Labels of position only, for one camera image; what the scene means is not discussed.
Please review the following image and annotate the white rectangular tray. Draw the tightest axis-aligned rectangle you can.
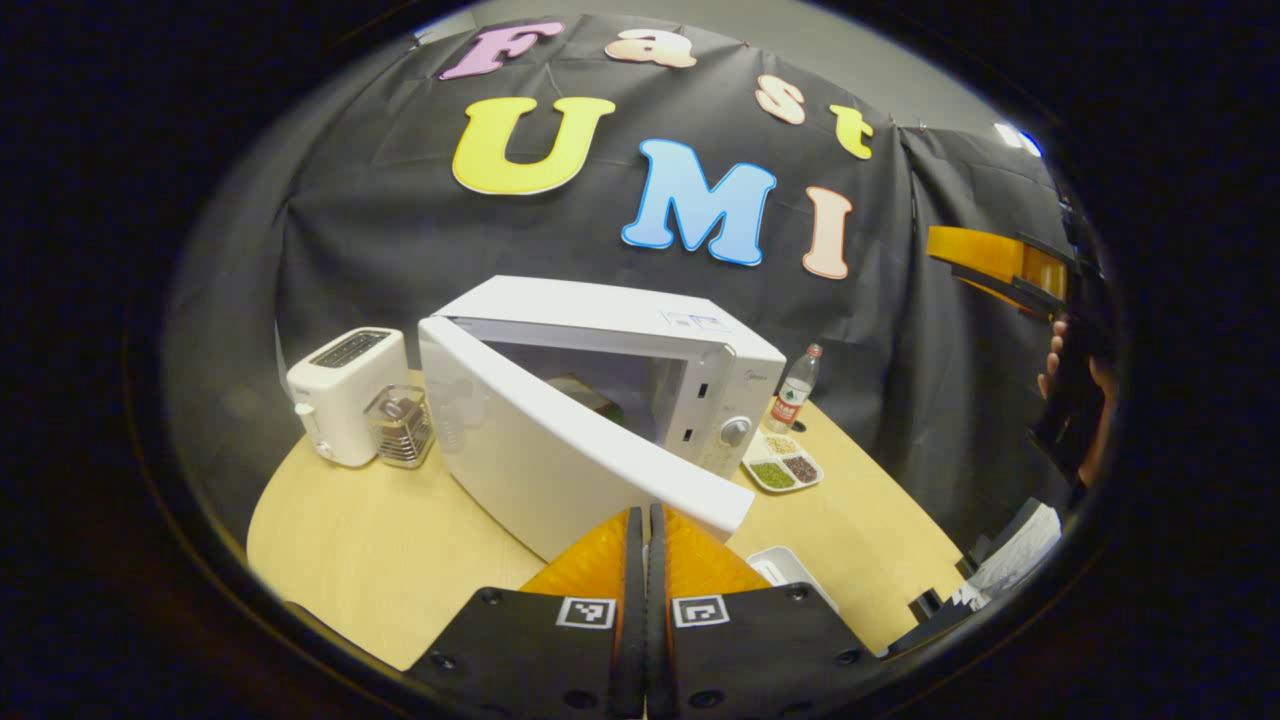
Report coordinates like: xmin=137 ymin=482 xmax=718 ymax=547
xmin=745 ymin=545 xmax=841 ymax=613

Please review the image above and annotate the white crumpled sheet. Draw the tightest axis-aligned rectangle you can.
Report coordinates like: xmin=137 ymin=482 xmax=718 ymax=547
xmin=965 ymin=503 xmax=1063 ymax=601

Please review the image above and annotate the clear plastic water bottle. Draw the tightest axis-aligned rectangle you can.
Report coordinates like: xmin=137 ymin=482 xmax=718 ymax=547
xmin=765 ymin=344 xmax=824 ymax=435

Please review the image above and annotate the white microwave oven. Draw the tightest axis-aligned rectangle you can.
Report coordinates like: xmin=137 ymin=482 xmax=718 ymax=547
xmin=418 ymin=275 xmax=788 ymax=563

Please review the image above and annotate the wire utensil holder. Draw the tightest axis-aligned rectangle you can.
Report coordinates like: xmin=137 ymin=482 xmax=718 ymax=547
xmin=363 ymin=385 xmax=436 ymax=470

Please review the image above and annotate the white divided seasoning dish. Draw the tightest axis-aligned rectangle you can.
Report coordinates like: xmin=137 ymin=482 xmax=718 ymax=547
xmin=741 ymin=430 xmax=825 ymax=494

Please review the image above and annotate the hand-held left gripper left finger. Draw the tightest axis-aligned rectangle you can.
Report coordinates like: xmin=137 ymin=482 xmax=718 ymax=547
xmin=405 ymin=505 xmax=649 ymax=720

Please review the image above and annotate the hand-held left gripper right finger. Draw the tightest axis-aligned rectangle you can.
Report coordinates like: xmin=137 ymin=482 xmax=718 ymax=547
xmin=648 ymin=502 xmax=886 ymax=720

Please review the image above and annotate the white toaster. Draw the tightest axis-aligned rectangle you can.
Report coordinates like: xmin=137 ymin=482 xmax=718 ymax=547
xmin=286 ymin=327 xmax=411 ymax=468

